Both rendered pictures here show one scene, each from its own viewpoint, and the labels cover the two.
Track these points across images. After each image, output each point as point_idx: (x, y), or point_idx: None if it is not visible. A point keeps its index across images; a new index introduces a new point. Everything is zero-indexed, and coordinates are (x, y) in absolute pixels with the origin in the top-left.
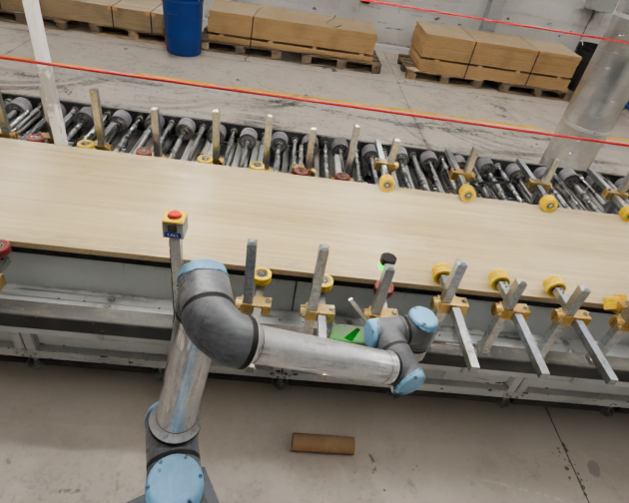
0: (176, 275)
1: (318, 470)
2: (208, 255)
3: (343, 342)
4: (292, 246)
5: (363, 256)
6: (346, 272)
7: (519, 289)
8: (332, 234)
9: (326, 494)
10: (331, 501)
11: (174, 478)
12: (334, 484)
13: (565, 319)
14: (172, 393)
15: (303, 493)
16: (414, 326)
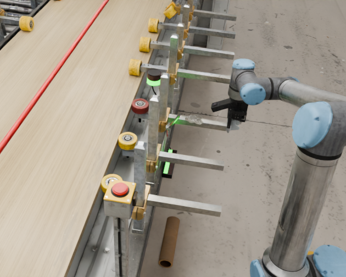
0: (127, 248)
1: (187, 250)
2: (71, 228)
3: (308, 88)
4: (69, 153)
5: (98, 107)
6: (118, 122)
7: (183, 30)
8: (56, 120)
9: (206, 248)
10: (211, 245)
11: (335, 261)
12: (199, 241)
13: (188, 32)
14: (316, 226)
15: (205, 264)
16: (252, 70)
